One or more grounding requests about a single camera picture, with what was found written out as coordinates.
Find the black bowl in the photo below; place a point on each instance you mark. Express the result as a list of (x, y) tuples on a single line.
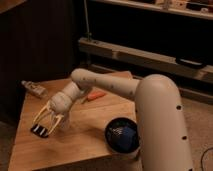
[(110, 134)]

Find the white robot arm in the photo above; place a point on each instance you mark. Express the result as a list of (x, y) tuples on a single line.
[(159, 115)]

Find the wooden table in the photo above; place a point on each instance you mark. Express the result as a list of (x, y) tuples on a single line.
[(84, 139)]

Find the blue cloth in bowl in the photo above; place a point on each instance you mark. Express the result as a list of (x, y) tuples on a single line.
[(126, 138)]

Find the grey metal beam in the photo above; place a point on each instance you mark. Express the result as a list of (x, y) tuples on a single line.
[(144, 59)]

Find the white shelf board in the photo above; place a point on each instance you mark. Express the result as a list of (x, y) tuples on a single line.
[(178, 7)]

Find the black handle on beam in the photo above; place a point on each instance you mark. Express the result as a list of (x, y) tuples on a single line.
[(190, 64)]

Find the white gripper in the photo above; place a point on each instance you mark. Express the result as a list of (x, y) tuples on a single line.
[(60, 103)]

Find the black striped eraser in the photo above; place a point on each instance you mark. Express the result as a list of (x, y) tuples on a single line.
[(40, 131)]

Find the orange carrot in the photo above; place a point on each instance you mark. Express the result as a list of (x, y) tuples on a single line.
[(94, 95)]

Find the vertical metal pole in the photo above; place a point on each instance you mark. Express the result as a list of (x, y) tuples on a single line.
[(88, 33)]

